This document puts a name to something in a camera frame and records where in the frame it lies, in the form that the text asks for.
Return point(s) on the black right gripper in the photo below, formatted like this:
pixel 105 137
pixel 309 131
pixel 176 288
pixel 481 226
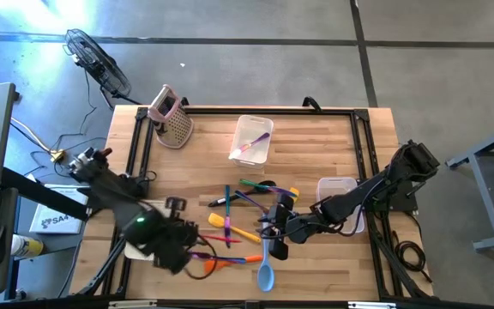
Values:
pixel 281 214

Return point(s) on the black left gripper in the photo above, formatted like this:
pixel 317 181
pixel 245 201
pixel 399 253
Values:
pixel 174 249

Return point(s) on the orange silicone spatula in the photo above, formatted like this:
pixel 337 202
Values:
pixel 212 266

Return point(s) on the red silicone spatula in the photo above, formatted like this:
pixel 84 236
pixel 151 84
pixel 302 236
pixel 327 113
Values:
pixel 221 238

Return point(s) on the black slotted spoon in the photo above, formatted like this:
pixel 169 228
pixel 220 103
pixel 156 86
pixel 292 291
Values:
pixel 230 199

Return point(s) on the blue silicone spoon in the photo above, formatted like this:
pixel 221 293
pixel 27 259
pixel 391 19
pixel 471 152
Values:
pixel 266 270

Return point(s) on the iridescent metal spoon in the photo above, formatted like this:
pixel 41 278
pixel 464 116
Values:
pixel 249 146

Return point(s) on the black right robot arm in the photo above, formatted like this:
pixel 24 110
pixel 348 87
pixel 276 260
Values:
pixel 358 197

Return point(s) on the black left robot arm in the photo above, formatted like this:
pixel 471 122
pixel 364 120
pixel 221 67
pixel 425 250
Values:
pixel 110 189

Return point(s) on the white plastic bin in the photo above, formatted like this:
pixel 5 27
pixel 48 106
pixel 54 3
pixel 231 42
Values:
pixel 133 252
pixel 253 122

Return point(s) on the clear plastic bin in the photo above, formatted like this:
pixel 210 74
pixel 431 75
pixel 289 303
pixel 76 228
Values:
pixel 337 186

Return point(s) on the white printed booklet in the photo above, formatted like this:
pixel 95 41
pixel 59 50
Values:
pixel 56 221

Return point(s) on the black side desk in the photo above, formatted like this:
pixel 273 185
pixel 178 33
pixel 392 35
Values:
pixel 45 195

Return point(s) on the yellow spray can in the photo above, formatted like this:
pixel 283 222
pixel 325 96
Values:
pixel 28 246

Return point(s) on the small black clamp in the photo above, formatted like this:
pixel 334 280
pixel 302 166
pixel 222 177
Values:
pixel 184 101

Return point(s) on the yellow power plug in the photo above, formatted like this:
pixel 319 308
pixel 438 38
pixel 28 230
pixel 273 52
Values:
pixel 57 155

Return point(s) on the black floor fan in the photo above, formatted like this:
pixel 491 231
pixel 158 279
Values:
pixel 97 64

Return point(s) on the grey metal stand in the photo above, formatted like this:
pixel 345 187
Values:
pixel 485 193

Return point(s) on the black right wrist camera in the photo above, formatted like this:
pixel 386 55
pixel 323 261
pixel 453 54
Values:
pixel 279 250

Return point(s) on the silver metal bracket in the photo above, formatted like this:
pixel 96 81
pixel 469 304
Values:
pixel 371 305
pixel 131 304

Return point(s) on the black aluminium table frame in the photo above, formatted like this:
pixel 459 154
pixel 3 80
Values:
pixel 272 111

